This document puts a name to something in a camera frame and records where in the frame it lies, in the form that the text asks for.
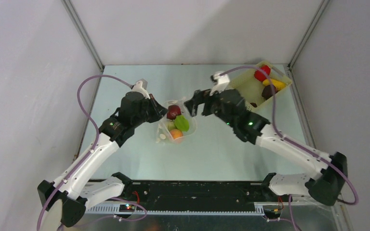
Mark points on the red toy pepper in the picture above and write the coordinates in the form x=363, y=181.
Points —
x=260, y=75

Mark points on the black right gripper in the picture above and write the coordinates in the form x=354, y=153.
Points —
x=206, y=104

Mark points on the dark red toy fruit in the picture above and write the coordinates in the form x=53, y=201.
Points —
x=173, y=111

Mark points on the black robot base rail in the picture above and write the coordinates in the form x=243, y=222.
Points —
x=198, y=196

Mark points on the orange red toy fruit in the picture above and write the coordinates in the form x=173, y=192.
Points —
x=177, y=135

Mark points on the yellow toy banana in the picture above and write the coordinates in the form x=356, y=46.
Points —
x=277, y=84

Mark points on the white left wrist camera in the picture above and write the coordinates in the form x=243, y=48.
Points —
x=140, y=87

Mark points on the clear zip top bag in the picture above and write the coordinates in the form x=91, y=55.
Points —
x=163, y=135

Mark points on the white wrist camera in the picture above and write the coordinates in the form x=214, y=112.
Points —
x=220, y=82
x=140, y=87

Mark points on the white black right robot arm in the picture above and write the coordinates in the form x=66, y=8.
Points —
x=325, y=173

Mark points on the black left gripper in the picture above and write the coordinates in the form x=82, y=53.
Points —
x=159, y=110

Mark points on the cream perforated plastic basket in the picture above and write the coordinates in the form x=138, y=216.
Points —
x=251, y=89

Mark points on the green toy pepper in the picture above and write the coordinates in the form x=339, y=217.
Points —
x=182, y=123

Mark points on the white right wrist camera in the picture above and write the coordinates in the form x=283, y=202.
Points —
x=220, y=82

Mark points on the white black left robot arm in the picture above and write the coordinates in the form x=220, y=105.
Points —
x=66, y=199

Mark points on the dark purple toy fruit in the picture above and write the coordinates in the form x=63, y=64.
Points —
x=269, y=91

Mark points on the green toy cabbage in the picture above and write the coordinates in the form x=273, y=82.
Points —
x=170, y=125

